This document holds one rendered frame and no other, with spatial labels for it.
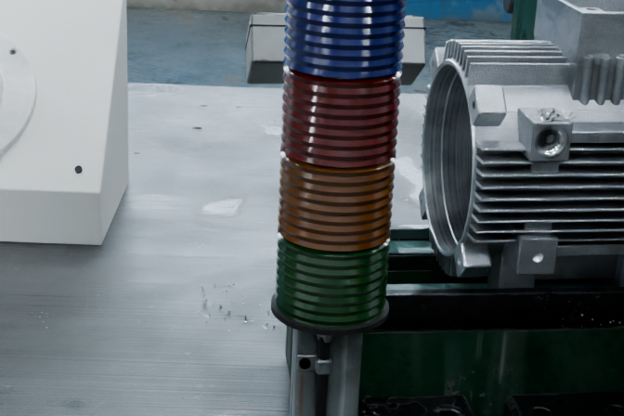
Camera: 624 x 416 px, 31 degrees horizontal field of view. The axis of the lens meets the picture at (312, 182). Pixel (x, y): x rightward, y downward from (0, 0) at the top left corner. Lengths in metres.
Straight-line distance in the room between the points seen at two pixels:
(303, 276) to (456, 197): 0.42
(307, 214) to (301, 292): 0.04
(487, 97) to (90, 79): 0.61
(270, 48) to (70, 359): 0.34
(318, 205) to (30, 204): 0.75
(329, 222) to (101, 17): 0.84
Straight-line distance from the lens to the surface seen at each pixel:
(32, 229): 1.30
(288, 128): 0.57
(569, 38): 0.90
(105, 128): 1.30
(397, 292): 0.89
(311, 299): 0.59
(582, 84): 0.89
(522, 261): 0.87
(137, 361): 1.05
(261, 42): 1.10
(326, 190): 0.57
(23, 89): 1.33
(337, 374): 0.63
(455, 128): 1.00
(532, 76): 0.89
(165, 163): 1.55
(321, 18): 0.55
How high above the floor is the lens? 1.30
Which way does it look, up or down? 20 degrees down
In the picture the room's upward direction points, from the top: 3 degrees clockwise
